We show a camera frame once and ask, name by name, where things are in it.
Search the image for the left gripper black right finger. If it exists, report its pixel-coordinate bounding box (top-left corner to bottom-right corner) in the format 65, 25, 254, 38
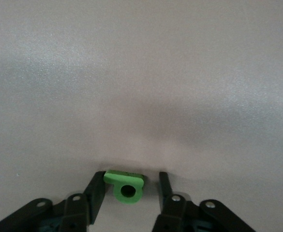
153, 171, 255, 232

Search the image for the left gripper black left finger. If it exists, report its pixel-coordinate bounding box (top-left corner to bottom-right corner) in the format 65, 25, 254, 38
0, 171, 107, 232

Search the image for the green foam letter P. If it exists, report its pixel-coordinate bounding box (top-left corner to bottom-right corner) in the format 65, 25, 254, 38
103, 170, 146, 205

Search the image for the brown table cover mat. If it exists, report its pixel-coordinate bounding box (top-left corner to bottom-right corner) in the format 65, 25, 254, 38
0, 0, 283, 232

